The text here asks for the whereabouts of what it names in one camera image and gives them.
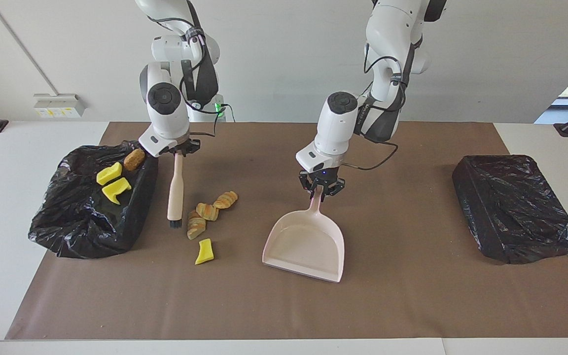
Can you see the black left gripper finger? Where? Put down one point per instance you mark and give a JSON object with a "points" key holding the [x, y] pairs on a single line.
{"points": [[337, 186], [305, 184]]}

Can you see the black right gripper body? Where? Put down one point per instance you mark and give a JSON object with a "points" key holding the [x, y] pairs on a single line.
{"points": [[181, 148]]}

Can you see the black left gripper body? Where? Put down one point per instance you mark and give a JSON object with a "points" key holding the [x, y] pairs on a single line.
{"points": [[323, 176]]}

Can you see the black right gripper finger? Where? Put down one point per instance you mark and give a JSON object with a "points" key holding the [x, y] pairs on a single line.
{"points": [[194, 146]]}

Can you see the beige brush with black bristles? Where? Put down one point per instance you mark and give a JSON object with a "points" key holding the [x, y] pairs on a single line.
{"points": [[175, 192]]}

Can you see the brown potato-like lump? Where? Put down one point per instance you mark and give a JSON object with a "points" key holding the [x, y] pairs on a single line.
{"points": [[134, 159]]}

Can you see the striped toy croissant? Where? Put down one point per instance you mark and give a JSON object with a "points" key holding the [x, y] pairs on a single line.
{"points": [[196, 227], [226, 199], [207, 211]]}

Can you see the beige plastic dustpan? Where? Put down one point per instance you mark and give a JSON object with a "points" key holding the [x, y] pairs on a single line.
{"points": [[308, 246]]}

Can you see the chunky yellow sponge piece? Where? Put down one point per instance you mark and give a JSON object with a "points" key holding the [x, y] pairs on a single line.
{"points": [[109, 173]]}

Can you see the long notched yellow sponge piece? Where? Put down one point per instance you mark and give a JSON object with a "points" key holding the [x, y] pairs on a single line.
{"points": [[116, 190]]}

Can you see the small yellow sponge piece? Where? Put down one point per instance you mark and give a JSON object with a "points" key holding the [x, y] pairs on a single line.
{"points": [[205, 251]]}

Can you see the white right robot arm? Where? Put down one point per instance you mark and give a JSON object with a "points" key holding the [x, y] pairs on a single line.
{"points": [[165, 113]]}

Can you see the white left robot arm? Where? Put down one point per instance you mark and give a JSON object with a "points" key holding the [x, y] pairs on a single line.
{"points": [[336, 128]]}

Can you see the crumpled black bag lined bin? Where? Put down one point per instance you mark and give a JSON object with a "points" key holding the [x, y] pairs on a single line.
{"points": [[77, 222]]}

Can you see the smooth black bag lined bin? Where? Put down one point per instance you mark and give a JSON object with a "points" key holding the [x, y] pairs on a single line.
{"points": [[511, 207]]}

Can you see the brown paper table mat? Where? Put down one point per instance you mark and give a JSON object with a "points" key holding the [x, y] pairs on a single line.
{"points": [[363, 305]]}

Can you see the white wall socket box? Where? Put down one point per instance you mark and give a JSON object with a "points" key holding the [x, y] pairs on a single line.
{"points": [[59, 105]]}

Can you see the grey wall conduit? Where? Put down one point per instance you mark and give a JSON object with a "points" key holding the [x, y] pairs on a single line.
{"points": [[22, 47]]}

